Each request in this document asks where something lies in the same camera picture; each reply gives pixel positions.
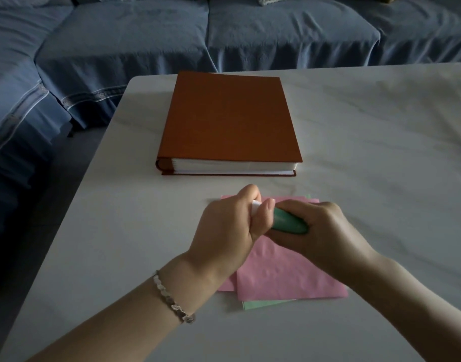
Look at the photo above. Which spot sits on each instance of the person's right hand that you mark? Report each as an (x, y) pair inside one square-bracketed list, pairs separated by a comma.
[(332, 241)]

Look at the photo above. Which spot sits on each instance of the person's left hand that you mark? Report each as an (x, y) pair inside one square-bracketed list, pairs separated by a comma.
[(223, 231)]

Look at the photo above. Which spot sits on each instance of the person's right thumb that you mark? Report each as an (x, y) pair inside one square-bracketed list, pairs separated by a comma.
[(287, 240)]

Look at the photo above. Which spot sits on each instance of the person's left thumb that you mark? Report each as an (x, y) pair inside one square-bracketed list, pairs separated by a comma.
[(266, 218)]

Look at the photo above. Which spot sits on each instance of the white glue stick cap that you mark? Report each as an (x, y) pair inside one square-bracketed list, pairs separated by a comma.
[(255, 208)]

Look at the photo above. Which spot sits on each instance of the green glue stick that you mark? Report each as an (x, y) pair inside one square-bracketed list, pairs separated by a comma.
[(290, 222)]

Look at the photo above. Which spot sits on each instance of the person's right forearm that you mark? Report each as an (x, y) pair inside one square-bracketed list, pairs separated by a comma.
[(411, 309)]

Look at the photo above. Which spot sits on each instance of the person's left forearm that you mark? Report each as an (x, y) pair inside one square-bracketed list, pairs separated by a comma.
[(132, 324)]

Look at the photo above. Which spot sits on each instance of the large pink paper sheet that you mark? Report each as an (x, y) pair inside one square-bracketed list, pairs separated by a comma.
[(287, 275)]

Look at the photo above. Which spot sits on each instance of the orange hardcover book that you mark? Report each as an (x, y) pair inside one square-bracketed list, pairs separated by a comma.
[(228, 120)]

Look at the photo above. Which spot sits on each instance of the blue covered sofa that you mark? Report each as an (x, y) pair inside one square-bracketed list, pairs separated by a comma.
[(102, 52)]

